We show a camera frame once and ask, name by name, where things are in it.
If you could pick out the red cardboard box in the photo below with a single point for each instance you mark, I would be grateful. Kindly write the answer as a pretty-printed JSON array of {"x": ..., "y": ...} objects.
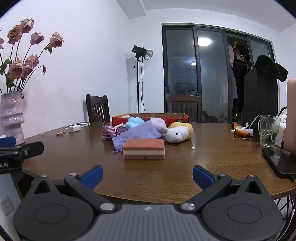
[{"x": 118, "y": 120}]

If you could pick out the bunch of dried pink roses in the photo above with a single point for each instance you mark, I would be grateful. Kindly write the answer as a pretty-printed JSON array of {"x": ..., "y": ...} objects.
[{"x": 19, "y": 67}]

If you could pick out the brown and white sponge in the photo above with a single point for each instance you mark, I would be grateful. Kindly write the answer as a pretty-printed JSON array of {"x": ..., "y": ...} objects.
[{"x": 143, "y": 148}]

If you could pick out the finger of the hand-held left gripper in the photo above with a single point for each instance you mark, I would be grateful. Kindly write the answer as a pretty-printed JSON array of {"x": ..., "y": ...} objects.
[
  {"x": 32, "y": 149},
  {"x": 7, "y": 141}
]

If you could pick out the purple satin scrunchie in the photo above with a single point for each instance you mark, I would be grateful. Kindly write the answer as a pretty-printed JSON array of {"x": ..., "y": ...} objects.
[{"x": 109, "y": 132}]

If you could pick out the black phone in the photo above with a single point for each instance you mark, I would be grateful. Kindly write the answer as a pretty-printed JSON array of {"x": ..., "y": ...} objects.
[{"x": 281, "y": 162}]

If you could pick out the clear glass cup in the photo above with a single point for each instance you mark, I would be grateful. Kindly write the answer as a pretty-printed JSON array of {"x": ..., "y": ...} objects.
[{"x": 269, "y": 134}]

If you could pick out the lavender fluffy plush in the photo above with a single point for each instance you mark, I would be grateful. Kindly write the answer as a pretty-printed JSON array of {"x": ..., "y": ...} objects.
[{"x": 158, "y": 124}]

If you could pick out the white charger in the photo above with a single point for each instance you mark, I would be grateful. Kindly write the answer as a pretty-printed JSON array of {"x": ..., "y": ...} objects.
[{"x": 74, "y": 128}]

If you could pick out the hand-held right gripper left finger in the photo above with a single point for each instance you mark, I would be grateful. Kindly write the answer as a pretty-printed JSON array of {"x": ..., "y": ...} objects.
[{"x": 92, "y": 176}]

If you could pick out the studio light on stand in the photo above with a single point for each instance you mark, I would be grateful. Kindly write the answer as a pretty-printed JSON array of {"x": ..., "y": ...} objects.
[{"x": 141, "y": 52}]

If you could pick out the white and yellow plush toy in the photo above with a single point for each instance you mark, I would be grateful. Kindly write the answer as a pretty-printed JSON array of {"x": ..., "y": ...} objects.
[{"x": 179, "y": 134}]

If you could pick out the dark sliding glass door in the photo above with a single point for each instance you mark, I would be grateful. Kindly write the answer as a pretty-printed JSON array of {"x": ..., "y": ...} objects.
[{"x": 208, "y": 76}]

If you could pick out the yellow scraps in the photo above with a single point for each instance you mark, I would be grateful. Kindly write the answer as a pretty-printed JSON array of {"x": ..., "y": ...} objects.
[{"x": 59, "y": 133}]

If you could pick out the dark wooden chair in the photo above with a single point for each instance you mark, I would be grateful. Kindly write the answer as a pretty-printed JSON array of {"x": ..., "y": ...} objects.
[
  {"x": 183, "y": 107},
  {"x": 98, "y": 109}
]

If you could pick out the purple towel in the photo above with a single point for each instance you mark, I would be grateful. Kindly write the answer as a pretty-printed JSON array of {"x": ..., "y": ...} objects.
[{"x": 138, "y": 133}]

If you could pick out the pale speckled ceramic vase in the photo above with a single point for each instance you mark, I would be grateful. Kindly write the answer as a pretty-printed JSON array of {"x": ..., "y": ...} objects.
[{"x": 11, "y": 115}]

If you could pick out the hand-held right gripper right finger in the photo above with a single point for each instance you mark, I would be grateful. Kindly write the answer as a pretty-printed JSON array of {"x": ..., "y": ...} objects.
[{"x": 203, "y": 177}]

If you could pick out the white wall socket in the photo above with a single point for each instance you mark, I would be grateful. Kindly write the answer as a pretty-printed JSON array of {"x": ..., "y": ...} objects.
[{"x": 6, "y": 206}]

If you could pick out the blue fluffy ball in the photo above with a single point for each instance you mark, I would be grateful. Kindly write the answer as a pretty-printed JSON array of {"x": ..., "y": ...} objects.
[{"x": 134, "y": 122}]

